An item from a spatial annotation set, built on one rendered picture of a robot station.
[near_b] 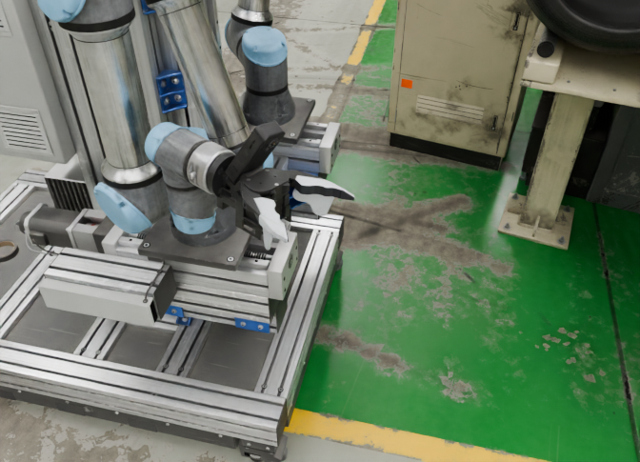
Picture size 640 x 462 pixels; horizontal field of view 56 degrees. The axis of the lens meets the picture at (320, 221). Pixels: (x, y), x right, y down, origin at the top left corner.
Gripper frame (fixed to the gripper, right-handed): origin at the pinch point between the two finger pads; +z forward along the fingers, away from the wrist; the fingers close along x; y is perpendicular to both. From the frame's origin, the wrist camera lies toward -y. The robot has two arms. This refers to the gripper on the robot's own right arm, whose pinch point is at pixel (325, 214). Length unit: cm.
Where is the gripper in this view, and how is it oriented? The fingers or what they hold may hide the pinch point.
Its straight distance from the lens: 83.0
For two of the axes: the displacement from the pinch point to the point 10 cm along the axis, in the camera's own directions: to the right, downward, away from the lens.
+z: 7.8, 4.1, -4.8
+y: -0.9, 8.2, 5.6
